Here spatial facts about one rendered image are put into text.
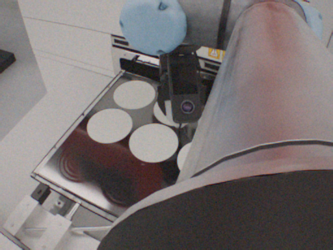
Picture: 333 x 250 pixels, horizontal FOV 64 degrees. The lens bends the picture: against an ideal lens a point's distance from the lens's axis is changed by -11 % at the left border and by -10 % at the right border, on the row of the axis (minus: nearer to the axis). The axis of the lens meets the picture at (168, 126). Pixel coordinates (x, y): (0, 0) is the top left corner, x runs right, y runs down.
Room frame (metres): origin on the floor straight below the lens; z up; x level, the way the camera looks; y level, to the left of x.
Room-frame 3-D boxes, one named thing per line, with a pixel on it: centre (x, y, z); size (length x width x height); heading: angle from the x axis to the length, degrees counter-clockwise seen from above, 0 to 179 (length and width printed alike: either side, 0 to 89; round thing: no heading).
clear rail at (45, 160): (0.45, 0.19, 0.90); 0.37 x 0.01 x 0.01; 154
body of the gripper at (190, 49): (0.43, -0.02, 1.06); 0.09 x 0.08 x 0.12; 6
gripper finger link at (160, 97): (0.40, 0.00, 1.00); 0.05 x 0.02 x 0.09; 96
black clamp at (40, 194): (0.25, 0.25, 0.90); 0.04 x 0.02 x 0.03; 154
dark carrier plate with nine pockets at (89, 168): (0.38, 0.03, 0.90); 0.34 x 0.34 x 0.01; 64
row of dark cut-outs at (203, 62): (0.58, -0.05, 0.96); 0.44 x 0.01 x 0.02; 64
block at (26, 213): (0.20, 0.27, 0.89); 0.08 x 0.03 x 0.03; 154
